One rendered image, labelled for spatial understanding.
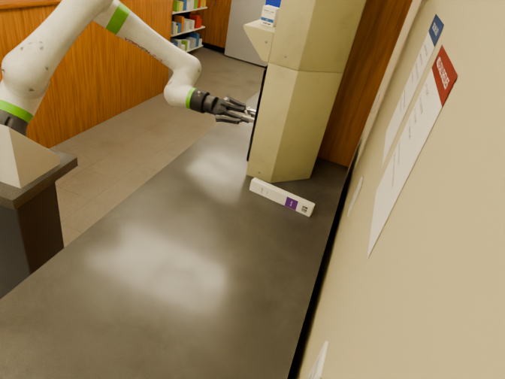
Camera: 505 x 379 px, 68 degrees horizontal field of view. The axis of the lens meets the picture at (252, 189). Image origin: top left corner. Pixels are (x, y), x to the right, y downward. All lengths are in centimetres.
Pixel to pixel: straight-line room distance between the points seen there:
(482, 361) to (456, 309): 5
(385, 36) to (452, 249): 145
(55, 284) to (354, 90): 134
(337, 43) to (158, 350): 110
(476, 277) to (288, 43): 119
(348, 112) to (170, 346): 124
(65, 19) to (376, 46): 114
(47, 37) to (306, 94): 87
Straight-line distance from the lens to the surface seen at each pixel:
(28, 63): 134
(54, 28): 140
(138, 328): 99
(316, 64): 139
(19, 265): 175
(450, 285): 26
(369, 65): 170
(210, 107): 157
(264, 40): 137
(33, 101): 150
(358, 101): 174
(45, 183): 150
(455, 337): 24
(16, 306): 109
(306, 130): 149
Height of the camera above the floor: 176
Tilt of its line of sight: 33 degrees down
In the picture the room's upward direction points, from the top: 12 degrees clockwise
